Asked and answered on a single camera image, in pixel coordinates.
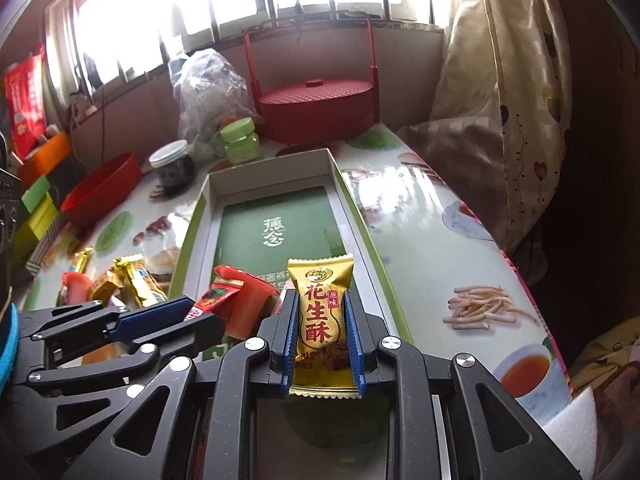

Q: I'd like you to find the dark jar white lid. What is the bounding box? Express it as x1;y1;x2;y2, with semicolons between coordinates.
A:
149;140;198;196

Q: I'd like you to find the white foam sheet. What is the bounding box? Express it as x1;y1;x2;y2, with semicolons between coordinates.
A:
544;387;598;480

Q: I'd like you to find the green cream jar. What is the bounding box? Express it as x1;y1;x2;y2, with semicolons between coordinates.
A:
214;115;262;165

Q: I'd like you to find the red lidded basket with handle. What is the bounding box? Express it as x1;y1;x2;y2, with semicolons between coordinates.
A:
243;10;380;145

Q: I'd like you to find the beige patterned curtain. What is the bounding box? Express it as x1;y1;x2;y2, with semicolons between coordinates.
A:
398;0;572;252

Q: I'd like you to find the green white cardboard box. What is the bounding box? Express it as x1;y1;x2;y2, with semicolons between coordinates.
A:
169;148;412;341

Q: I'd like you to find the green yellow boxes stack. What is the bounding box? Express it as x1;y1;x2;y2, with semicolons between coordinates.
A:
10;176;58;274

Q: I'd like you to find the clear plastic bag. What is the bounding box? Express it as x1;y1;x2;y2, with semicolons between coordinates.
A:
168;48;257;143

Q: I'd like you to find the red snack bag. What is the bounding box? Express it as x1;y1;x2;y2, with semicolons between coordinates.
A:
3;42;47;159

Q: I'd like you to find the yellow peanut crisp packet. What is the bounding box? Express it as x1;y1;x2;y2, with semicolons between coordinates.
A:
89;270;122;307
288;254;358;399

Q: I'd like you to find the red jelly cup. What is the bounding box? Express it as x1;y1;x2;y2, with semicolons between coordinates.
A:
214;264;278;340

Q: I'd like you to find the long gold wafer bar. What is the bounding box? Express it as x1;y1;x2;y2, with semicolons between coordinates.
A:
114;254;167;309

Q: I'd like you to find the orange box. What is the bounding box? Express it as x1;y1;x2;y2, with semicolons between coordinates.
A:
17;132;72;188

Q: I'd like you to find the red oval plastic basin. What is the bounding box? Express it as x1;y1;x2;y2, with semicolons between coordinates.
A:
61;152;142;229

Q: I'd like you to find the pink jelly cup lying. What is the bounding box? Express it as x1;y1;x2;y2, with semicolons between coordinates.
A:
60;271;92;306

